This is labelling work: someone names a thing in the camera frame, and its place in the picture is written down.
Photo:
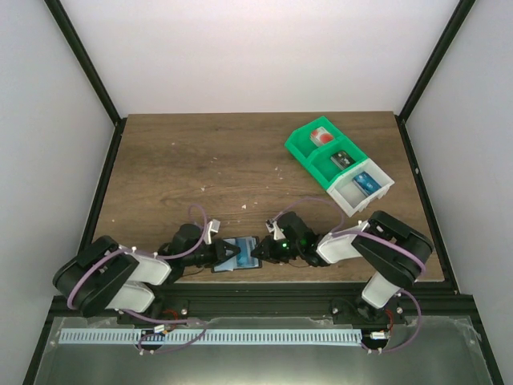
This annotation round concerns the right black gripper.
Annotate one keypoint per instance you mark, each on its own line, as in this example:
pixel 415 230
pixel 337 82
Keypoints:
pixel 266 246

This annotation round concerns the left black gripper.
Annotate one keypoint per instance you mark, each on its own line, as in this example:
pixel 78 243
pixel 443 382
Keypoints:
pixel 220 245

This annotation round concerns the black card holder wallet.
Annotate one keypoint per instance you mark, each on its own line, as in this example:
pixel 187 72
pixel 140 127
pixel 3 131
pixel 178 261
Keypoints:
pixel 230 264

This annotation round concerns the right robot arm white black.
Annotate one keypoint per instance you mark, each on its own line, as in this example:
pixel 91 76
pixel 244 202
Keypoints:
pixel 397 252

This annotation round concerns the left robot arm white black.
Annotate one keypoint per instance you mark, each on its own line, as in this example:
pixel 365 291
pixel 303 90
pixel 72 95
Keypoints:
pixel 106 275

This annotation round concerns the black card in bin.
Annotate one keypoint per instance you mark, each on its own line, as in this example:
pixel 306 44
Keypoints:
pixel 342 159

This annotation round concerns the blue card in bin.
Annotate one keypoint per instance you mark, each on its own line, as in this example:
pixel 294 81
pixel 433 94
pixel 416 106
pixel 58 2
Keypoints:
pixel 366 183

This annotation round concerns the red white card in bin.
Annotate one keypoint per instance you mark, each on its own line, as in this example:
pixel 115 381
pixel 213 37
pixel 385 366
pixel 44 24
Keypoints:
pixel 320 136

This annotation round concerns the green white sorting bin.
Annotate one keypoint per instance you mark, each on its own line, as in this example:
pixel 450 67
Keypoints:
pixel 336 182

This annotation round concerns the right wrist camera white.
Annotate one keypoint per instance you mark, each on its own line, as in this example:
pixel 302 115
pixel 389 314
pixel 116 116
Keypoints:
pixel 274 230

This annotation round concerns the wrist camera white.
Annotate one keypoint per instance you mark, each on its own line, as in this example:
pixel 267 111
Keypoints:
pixel 210 230
pixel 274 230

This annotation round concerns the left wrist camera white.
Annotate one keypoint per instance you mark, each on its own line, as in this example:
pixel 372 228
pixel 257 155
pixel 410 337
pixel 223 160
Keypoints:
pixel 210 230

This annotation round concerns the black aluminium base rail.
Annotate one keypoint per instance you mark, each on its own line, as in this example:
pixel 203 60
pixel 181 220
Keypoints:
pixel 211 300

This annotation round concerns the light blue slotted cable duct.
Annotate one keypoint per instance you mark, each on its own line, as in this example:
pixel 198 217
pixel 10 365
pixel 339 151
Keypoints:
pixel 318 337

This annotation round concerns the left black frame post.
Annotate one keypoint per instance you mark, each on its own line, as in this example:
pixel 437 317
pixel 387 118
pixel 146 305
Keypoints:
pixel 75 43

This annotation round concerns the black frame post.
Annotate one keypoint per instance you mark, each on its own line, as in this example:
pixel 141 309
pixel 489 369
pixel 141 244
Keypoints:
pixel 449 33
pixel 75 43

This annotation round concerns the right black frame post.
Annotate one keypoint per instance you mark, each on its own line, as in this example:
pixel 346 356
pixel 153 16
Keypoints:
pixel 449 33

